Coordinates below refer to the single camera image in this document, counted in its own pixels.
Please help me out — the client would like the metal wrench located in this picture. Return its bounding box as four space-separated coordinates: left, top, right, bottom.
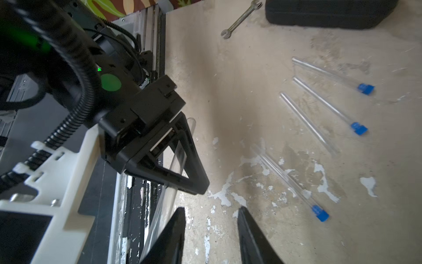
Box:
220 1 263 39

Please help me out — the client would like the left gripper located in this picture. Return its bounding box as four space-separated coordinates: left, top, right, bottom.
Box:
98 75 210 195

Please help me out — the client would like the blue stopper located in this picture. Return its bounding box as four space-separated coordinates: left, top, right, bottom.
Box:
312 205 330 222
350 122 368 136
357 83 375 95

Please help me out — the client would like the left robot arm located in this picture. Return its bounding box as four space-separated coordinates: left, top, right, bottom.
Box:
1 1 209 195

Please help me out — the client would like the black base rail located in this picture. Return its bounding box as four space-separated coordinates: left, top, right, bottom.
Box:
107 4 166 264

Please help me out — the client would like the black tool case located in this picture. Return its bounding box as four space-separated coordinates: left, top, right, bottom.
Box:
265 0 398 30

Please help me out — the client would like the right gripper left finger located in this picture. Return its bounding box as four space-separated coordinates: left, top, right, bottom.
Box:
140 207 186 264

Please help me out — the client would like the clear test tube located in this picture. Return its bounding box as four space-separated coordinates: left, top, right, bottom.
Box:
293 77 357 127
292 57 364 93
251 144 323 210
280 92 340 156

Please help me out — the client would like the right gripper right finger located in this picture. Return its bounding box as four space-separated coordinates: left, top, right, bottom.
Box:
237 206 284 264

